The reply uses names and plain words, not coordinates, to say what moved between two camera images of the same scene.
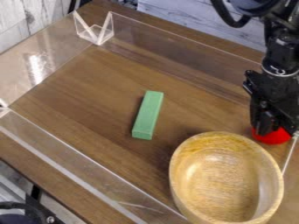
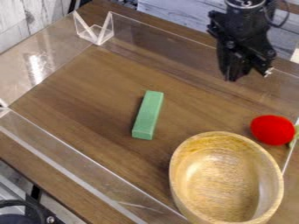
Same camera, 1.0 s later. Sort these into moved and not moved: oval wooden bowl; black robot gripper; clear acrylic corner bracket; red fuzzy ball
Moved: black robot gripper
Not moved: clear acrylic corner bracket; red fuzzy ball; oval wooden bowl
